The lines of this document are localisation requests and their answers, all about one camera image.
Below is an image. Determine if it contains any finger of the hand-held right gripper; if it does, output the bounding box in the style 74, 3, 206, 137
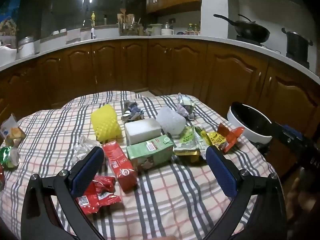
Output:
271, 121, 304, 153

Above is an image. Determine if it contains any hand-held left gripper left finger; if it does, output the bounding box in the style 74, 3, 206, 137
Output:
20, 146, 106, 240

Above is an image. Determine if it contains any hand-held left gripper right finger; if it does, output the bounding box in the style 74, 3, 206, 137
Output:
202, 145, 288, 240

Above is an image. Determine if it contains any red carton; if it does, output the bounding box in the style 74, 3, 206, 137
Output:
102, 140, 138, 192

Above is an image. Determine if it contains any yellow red wrapper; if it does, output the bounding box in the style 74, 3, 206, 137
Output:
206, 130, 227, 150

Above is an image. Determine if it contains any white trash bin black inside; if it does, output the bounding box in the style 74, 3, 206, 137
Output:
227, 102, 273, 153

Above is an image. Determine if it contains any green yellow sachet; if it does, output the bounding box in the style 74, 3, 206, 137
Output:
173, 126, 208, 164

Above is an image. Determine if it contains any green carton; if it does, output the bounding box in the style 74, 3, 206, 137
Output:
126, 134, 175, 172

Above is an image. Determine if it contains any white foam net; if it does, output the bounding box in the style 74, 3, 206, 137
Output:
156, 107, 187, 138

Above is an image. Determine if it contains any person's right hand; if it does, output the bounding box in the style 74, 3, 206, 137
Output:
286, 176, 320, 230

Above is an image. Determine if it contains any crumpled red wrapper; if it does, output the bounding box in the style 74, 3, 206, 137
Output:
76, 175, 122, 215

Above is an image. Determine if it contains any crumpled white plastic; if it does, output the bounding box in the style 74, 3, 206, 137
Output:
73, 135, 103, 165

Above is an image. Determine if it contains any orange wrapper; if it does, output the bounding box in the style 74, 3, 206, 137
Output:
217, 123, 245, 153

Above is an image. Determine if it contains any yellow foam net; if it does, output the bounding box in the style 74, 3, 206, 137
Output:
90, 104, 123, 142

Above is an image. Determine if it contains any plaid cloth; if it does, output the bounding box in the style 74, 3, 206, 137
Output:
0, 90, 278, 240

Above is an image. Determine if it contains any white foam block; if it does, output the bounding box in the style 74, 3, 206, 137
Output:
124, 119, 162, 145

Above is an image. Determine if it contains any crumpled grey blue paper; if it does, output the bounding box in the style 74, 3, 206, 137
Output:
121, 100, 145, 123

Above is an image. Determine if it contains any crumpled silver wrapper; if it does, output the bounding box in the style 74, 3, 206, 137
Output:
176, 93, 197, 122

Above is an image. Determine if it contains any green foil wrapper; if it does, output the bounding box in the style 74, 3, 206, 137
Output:
0, 146, 20, 168

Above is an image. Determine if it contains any tan crumpled wrapper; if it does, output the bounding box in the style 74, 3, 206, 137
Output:
5, 127, 27, 147

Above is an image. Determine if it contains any black cooking pot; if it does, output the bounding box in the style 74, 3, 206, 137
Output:
281, 27, 313, 63

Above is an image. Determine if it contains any orange white snack packet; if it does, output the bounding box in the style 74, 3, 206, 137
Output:
0, 113, 19, 140

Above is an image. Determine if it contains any gas stove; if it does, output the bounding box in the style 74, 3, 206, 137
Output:
236, 35, 288, 54

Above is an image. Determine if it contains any black wok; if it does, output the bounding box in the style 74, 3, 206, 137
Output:
213, 14, 271, 43

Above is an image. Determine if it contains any row of wooden cabinet doors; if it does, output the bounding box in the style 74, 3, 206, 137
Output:
0, 39, 320, 180

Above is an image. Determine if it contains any white pot steel lid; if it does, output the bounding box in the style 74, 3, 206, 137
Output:
17, 36, 35, 59

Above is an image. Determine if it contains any kitchen faucet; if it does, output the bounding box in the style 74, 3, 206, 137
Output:
82, 18, 97, 40

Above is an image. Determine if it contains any white kitchen countertop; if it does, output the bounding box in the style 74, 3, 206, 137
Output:
0, 34, 320, 85

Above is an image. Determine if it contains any white kitchen appliance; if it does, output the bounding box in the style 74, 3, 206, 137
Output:
0, 44, 18, 67

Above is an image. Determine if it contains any utensil holder with utensils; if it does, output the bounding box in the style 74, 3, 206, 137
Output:
117, 7, 143, 37

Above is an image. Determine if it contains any white canister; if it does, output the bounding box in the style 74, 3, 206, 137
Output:
147, 24, 163, 36

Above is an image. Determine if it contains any dark window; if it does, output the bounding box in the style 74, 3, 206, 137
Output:
19, 0, 148, 43

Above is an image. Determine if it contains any wall poster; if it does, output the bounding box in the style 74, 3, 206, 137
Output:
0, 0, 23, 37

